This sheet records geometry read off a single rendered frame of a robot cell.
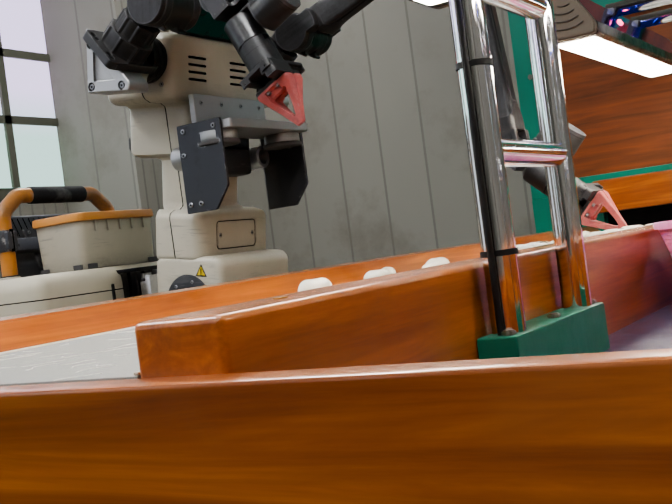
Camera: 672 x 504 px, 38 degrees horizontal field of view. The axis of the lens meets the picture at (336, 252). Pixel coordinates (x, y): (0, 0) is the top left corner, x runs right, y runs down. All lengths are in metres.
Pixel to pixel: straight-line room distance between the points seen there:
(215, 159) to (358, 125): 2.83
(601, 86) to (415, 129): 2.23
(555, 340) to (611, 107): 1.56
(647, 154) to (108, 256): 1.17
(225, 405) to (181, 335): 0.05
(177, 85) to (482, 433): 1.52
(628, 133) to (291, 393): 1.89
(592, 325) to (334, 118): 3.86
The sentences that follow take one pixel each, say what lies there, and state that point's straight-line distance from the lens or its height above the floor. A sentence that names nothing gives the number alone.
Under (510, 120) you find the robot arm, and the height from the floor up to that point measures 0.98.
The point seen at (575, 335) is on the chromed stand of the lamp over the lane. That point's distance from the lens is 0.77.
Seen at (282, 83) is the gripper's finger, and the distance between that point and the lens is 1.54.
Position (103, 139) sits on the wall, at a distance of 4.62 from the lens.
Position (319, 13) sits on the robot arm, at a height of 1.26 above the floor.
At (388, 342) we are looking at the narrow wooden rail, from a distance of 0.56.
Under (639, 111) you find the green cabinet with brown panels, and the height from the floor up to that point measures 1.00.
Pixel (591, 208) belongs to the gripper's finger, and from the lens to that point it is 1.77.
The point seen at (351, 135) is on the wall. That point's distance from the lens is 4.57.
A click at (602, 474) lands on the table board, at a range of 0.35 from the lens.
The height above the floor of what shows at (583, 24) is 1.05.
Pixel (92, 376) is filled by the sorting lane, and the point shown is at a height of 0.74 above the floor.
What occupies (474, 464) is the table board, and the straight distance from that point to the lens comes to 0.36.
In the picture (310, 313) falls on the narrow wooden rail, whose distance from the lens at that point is 0.50.
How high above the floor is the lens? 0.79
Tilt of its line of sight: level
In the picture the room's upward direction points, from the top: 8 degrees counter-clockwise
